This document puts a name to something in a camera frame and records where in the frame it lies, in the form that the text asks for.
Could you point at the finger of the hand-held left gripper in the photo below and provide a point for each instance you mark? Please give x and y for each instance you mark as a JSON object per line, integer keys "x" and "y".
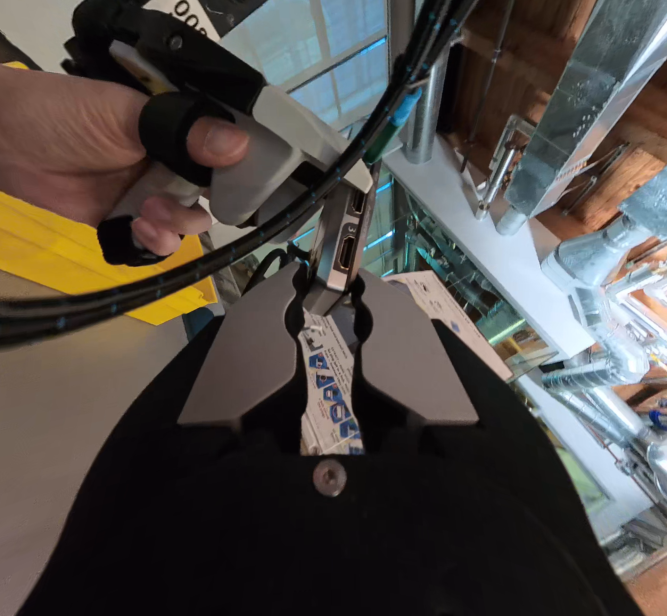
{"x": 255, "y": 183}
{"x": 313, "y": 142}

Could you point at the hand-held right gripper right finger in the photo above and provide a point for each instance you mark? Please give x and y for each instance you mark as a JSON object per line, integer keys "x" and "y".
{"x": 417, "y": 366}

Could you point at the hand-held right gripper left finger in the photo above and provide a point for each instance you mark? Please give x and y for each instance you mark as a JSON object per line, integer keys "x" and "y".
{"x": 245, "y": 366}

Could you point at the silver port hub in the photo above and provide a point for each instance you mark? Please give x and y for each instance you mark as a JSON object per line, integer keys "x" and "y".
{"x": 344, "y": 241}

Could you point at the person's left hand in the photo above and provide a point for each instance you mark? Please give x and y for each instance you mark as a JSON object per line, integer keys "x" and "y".
{"x": 73, "y": 147}

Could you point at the printed instruction sheet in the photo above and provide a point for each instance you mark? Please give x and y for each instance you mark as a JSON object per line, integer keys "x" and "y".
{"x": 328, "y": 387}

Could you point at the silver ventilation duct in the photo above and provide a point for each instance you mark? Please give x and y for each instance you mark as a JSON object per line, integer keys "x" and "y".
{"x": 417, "y": 53}
{"x": 604, "y": 241}

